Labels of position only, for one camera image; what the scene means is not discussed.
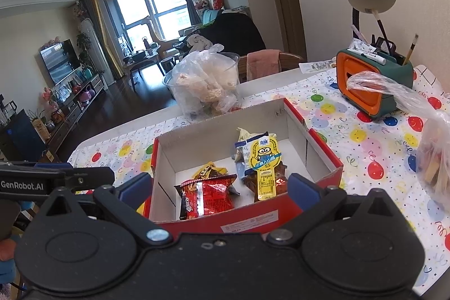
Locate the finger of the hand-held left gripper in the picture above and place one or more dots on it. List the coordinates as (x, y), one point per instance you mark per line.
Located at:
(52, 165)
(95, 177)

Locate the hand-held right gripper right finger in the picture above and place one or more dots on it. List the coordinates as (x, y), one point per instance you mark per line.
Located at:
(304, 189)

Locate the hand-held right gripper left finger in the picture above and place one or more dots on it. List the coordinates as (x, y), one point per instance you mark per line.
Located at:
(135, 189)

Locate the red-brown foil packet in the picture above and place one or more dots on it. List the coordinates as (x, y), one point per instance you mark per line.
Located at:
(283, 180)

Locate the yellow cartoon snack packet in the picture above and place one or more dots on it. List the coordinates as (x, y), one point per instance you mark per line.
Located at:
(265, 159)

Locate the red cardboard box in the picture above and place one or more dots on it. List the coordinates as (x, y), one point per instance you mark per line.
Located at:
(246, 219)

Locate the red snack packet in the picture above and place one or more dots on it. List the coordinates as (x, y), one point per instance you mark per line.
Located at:
(207, 198)

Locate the plain yellow snack packet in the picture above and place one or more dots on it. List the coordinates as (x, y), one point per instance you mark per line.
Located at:
(207, 171)

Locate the white blue snack packet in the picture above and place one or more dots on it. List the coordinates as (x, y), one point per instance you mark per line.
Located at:
(242, 147)

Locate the cream gold-star snack packet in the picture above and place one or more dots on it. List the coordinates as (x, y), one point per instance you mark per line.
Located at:
(243, 135)

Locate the brown paper bag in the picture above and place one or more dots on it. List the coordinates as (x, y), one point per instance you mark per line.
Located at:
(47, 156)

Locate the dark blue box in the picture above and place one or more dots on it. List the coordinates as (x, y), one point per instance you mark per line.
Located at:
(21, 134)

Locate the grey TV cabinet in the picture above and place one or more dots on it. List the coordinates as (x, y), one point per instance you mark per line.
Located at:
(77, 110)

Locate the pink flowers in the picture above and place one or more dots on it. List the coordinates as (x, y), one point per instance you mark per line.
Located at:
(51, 98)

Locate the balloon print tablecloth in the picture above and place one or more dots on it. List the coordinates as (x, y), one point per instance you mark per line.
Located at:
(369, 152)

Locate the television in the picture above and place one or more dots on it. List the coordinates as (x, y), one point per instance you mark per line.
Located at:
(59, 62)

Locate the tall potted plant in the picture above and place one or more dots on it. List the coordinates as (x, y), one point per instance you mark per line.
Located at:
(84, 50)

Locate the printed paper leaflet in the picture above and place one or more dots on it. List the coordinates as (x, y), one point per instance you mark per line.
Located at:
(316, 66)

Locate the white standing air conditioner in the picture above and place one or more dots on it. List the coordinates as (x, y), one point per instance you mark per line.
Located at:
(95, 47)

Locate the wooden chair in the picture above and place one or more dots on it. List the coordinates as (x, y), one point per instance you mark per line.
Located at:
(291, 61)

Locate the clear bag of rice cakes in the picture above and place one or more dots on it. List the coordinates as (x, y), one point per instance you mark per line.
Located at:
(207, 82)

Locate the pink towel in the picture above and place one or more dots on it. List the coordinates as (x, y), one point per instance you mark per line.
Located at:
(263, 64)

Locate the clear plastic bag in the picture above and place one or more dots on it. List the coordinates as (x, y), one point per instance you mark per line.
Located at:
(432, 152)

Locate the gold curtain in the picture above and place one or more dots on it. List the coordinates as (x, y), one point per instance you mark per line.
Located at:
(103, 36)

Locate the clear plastic bowl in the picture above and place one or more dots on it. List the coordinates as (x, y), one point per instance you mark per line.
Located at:
(232, 69)

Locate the yellow giraffe toy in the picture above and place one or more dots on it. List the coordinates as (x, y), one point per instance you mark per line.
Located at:
(158, 40)

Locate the beige cloth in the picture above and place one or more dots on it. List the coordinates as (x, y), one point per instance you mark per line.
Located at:
(198, 42)

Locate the black coat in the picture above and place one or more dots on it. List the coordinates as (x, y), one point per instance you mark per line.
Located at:
(239, 34)

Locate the dark calligraphy brush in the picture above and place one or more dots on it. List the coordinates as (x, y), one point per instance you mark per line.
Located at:
(381, 31)

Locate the wooden calligraphy brush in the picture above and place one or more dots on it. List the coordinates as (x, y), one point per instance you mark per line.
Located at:
(411, 48)

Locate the large window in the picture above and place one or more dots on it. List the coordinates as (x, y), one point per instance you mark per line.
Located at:
(151, 8)

